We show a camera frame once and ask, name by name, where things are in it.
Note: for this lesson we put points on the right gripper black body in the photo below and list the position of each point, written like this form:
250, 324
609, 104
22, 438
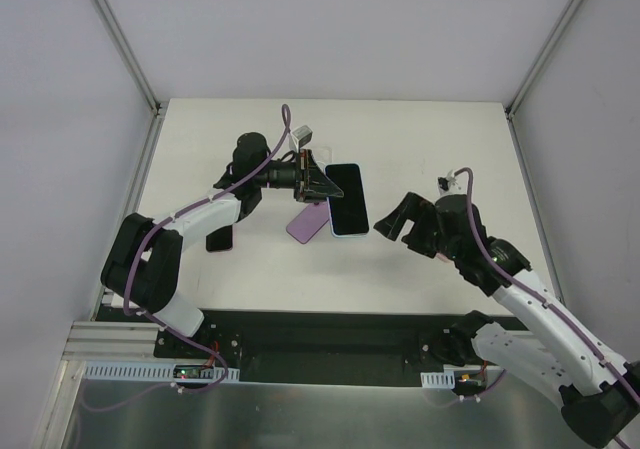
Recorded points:
422, 226

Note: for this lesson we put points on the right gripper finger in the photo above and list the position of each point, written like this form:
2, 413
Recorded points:
412, 208
422, 240

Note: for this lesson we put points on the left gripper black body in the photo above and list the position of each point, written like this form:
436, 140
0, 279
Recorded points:
305, 176

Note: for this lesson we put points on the purple phone black screen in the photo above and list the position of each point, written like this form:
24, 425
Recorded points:
308, 222

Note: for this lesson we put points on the pink phone case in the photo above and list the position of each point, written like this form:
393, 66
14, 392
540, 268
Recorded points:
443, 258

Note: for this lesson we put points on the clear purple phone case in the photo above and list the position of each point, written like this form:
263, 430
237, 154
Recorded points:
323, 155

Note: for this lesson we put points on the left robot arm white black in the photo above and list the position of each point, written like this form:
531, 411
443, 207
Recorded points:
144, 261

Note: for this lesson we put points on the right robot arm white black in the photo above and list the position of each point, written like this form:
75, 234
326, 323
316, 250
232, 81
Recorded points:
595, 388

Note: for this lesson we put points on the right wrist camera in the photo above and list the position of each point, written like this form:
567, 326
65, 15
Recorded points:
448, 184

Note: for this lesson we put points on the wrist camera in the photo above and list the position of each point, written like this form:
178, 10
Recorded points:
300, 137
448, 184

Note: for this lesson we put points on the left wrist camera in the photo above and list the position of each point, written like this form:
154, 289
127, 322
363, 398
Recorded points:
300, 137

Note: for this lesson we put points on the left aluminium corner post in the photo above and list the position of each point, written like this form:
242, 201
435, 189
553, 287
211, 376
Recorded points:
127, 55

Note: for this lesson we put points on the aluminium corner post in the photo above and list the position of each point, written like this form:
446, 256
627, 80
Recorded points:
127, 55
544, 55

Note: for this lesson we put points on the right white cable duct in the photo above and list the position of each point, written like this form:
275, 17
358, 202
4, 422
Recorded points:
444, 380

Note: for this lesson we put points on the white cable duct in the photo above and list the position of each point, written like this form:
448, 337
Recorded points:
444, 380
158, 372

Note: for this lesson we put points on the left white cable duct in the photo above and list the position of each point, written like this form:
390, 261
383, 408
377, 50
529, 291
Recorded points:
158, 372

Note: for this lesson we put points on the right aluminium corner post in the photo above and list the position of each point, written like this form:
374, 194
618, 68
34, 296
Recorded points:
544, 55

